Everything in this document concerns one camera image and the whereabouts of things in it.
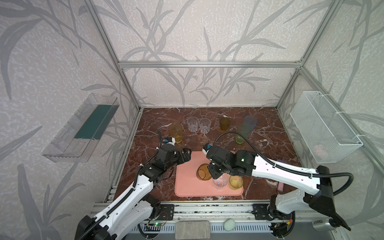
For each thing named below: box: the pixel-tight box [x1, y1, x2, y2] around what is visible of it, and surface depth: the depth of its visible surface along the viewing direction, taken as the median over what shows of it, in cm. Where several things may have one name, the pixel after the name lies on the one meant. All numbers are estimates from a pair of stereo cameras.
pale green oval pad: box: [224, 219, 236, 232], surface depth 71 cm
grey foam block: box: [175, 220, 211, 240], surface depth 68 cm
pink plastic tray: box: [175, 151, 244, 197], surface depth 82 cm
